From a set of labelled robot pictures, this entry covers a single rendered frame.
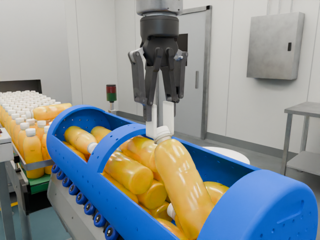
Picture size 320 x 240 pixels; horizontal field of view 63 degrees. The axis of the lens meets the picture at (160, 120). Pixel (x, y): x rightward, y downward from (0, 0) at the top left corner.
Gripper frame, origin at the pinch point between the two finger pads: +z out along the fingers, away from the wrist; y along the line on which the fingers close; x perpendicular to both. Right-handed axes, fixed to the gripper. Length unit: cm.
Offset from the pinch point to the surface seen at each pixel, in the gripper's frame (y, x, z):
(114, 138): -2.5, 16.5, 7.8
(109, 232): -6.6, 14.1, 32.5
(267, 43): 291, 156, -30
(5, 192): -24, 85, 46
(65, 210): -8, 47, 42
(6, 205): -24, 85, 53
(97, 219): -6.5, 21.5, 32.8
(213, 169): 17.2, -0.1, 15.9
